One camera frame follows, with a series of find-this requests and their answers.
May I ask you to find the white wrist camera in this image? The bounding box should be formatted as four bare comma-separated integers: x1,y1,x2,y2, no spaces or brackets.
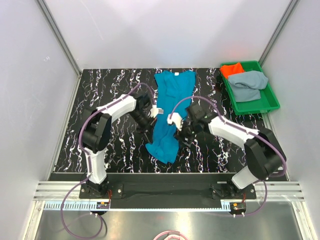
167,112,184,131
149,105,164,118

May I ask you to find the aluminium frame rail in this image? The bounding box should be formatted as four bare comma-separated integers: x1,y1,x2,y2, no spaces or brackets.
33,181,304,202

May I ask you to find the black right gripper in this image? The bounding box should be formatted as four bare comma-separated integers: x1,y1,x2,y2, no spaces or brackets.
173,118,199,149

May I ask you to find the grey t shirt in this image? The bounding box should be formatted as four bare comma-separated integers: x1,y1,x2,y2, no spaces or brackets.
228,70,269,103

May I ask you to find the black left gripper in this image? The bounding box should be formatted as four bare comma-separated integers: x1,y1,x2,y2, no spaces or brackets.
129,110,158,145

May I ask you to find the pink cable loop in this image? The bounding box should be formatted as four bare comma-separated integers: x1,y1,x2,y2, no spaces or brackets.
152,230,188,240

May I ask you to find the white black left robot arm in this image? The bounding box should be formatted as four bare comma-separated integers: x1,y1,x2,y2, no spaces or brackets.
78,93,157,198

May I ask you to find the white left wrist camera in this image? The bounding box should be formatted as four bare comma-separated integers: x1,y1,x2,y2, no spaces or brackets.
149,105,164,118

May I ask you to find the blue t shirt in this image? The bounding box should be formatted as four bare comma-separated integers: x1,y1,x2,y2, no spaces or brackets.
145,70,196,164

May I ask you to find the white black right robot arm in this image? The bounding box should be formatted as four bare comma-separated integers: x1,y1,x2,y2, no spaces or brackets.
167,103,287,199

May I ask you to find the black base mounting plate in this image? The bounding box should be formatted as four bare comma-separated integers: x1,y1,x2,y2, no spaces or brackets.
79,182,257,200

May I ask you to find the orange t shirt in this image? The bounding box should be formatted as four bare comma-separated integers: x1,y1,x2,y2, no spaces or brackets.
220,62,245,79

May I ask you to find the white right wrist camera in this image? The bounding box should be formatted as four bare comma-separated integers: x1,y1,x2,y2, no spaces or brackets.
167,112,184,131

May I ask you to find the green plastic tray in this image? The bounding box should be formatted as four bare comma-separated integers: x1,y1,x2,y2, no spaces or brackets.
220,60,280,115

